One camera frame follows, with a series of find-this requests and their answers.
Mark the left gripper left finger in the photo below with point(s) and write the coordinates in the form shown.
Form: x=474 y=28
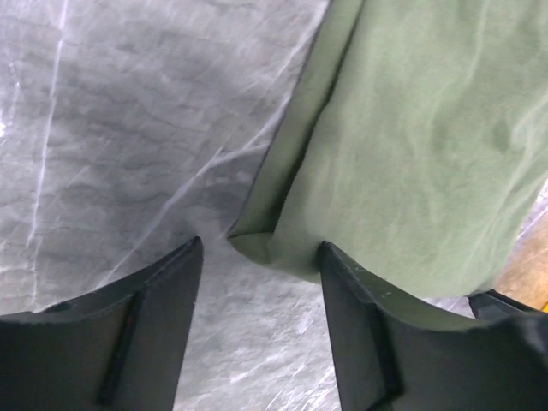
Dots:
x=120 y=347

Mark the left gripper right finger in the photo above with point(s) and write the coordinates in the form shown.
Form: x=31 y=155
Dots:
x=393 y=351

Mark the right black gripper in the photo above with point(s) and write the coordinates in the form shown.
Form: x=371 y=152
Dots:
x=493 y=306

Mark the olive green tank top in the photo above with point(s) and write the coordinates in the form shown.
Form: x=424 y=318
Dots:
x=415 y=140

